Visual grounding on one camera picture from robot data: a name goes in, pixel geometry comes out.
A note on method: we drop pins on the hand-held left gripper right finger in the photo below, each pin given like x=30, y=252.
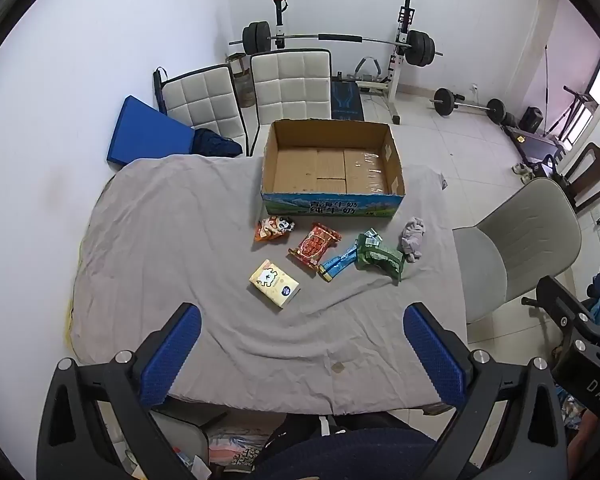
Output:
x=432, y=355

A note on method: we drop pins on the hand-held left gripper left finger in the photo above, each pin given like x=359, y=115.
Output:
x=172, y=355

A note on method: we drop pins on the green snack packet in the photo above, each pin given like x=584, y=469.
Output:
x=377, y=255

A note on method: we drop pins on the grey cloth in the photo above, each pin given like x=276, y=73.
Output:
x=412, y=240

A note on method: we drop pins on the yellow tissue pack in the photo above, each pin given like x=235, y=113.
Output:
x=272, y=282

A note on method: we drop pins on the blue snack packet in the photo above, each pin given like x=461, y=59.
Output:
x=336, y=264

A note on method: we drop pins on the red snack packet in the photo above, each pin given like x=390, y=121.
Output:
x=314, y=247

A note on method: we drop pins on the orange snack packet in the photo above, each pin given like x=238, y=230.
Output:
x=272, y=227

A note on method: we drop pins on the cardboard box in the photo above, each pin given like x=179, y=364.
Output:
x=330, y=207

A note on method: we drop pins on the person's right hand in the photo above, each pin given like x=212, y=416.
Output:
x=587, y=435

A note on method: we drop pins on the grey shell chair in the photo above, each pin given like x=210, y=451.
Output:
x=525, y=240

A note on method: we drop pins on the grey tablecloth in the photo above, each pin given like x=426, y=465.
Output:
x=180, y=260

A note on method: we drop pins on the dark wooden chair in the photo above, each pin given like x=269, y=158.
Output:
x=592, y=175

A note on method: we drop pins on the person's dark blue clothing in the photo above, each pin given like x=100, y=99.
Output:
x=360, y=452

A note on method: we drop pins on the white shoes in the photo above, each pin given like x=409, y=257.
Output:
x=522, y=172

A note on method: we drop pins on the black treadmill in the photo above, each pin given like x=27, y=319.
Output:
x=535, y=145

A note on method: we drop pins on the black speaker box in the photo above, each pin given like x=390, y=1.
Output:
x=531, y=120

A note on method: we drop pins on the blue foam mat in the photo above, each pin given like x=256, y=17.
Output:
x=145, y=132

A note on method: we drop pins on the short barbell with black plates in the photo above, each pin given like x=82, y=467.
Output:
x=445, y=101

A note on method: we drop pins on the black blue weight bench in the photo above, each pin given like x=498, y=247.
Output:
x=347, y=100

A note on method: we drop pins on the black slim pole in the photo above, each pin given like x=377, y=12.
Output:
x=158, y=85

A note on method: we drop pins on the white barbell rack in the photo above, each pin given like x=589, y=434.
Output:
x=397, y=75

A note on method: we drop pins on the long barbell with black plates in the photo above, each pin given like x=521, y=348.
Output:
x=340, y=37

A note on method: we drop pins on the white padded chair black frame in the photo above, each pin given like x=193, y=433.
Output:
x=205, y=100
x=290, y=85

